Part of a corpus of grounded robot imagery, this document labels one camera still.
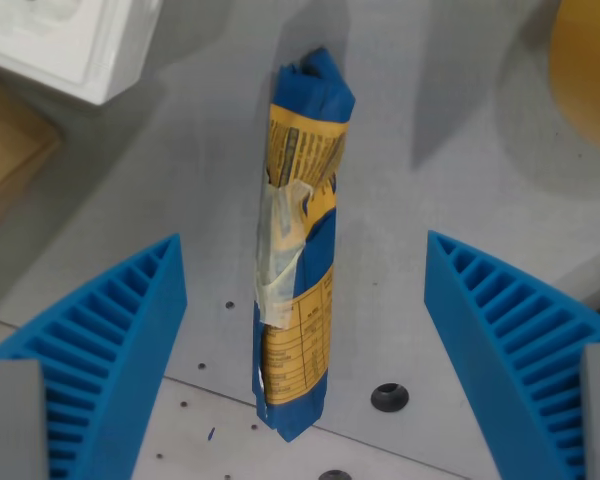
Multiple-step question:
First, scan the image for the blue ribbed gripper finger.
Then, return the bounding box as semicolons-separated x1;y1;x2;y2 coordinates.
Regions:
423;229;600;480
0;232;189;480

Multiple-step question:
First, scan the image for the blue and yellow bag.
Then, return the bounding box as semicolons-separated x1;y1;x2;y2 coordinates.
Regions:
251;47;357;444

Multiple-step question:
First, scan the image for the brown cardboard box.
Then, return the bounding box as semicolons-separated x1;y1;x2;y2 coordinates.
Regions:
0;69;64;246

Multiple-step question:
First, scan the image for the clear adhesive tape roll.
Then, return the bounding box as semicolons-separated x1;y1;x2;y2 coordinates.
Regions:
548;0;600;161

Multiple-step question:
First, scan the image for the white wall socket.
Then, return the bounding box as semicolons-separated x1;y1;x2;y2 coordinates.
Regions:
0;0;162;106

